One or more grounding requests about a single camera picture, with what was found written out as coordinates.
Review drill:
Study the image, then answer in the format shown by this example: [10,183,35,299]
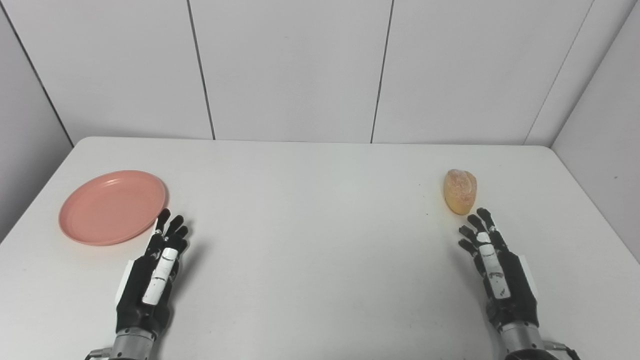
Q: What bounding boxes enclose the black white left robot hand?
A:
[115,208,190,337]

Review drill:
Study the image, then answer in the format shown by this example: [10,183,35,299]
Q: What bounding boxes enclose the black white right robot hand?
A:
[458,207,541,331]

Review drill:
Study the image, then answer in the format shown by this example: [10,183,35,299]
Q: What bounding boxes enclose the golden bread roll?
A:
[443,169,478,216]

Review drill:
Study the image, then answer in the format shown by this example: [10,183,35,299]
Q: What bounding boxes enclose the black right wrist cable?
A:
[544,341,582,360]

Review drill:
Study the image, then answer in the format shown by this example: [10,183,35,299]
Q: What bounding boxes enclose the pink round plate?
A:
[58,170,167,247]

